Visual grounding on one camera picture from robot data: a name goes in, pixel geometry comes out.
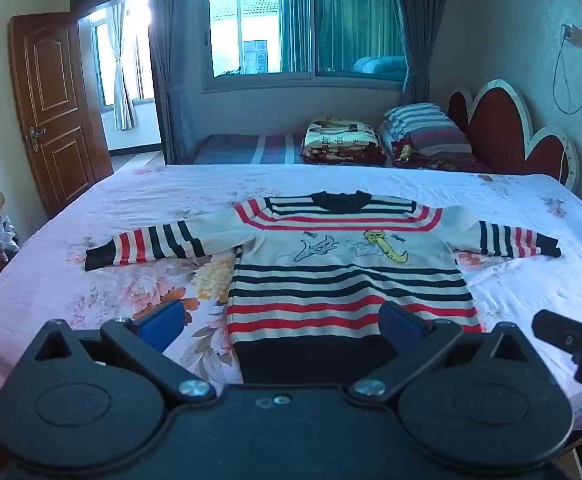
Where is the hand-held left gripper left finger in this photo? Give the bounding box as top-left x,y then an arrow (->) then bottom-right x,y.
35,300 -> 216,408

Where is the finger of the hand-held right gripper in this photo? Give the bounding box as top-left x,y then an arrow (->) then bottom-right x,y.
532,309 -> 582,391

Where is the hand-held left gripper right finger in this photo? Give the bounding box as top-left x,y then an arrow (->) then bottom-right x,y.
348,301 -> 538,404

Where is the striped knit sweater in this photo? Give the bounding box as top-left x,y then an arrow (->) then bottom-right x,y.
85,191 -> 562,387

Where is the floral bed sheet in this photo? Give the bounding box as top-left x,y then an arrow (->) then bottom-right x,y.
0,162 -> 582,432

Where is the red patterned cloth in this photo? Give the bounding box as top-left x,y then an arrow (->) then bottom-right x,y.
391,139 -> 492,174

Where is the white plastic bag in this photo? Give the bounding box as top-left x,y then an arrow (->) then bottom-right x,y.
0,212 -> 21,264

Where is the striped mattress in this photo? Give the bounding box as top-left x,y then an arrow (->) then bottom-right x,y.
193,132 -> 312,166

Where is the folded printed blanket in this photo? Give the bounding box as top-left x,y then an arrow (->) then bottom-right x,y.
300,117 -> 390,166

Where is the striped pillow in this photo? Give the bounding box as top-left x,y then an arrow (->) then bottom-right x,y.
377,102 -> 474,161

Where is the red scalloped headboard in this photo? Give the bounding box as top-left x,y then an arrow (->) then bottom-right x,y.
446,78 -> 580,192

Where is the brown wooden door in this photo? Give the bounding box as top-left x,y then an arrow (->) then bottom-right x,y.
8,12 -> 115,219

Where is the white curtain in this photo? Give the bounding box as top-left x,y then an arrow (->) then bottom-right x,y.
106,2 -> 138,132

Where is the grey blue curtain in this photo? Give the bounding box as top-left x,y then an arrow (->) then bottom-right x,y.
388,0 -> 452,107
143,0 -> 205,165

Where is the light blue quilt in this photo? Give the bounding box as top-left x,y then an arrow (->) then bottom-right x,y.
352,55 -> 410,82

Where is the teal sheer curtain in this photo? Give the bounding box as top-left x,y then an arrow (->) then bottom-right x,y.
278,0 -> 408,74

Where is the sliding glass window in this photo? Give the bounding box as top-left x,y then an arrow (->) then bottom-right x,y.
198,0 -> 412,94

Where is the metal door handle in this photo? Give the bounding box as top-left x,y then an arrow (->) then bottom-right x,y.
27,126 -> 48,154

